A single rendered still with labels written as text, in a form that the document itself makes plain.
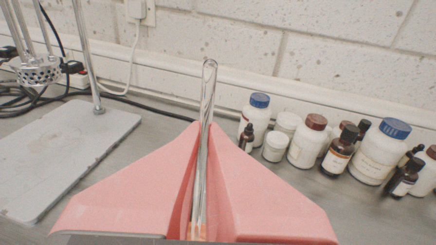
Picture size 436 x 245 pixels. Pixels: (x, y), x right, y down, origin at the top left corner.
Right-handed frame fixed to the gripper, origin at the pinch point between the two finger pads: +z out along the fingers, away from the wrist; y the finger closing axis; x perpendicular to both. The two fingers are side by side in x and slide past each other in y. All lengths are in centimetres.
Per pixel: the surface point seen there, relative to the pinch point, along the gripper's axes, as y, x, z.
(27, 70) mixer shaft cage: 27.1, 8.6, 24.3
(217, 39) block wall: -2, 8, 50
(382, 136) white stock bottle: -33.4, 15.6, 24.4
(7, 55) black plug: 59, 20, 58
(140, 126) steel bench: 14.5, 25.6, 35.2
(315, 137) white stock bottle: -21.3, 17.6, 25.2
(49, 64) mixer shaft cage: 24.8, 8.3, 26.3
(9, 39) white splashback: 62, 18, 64
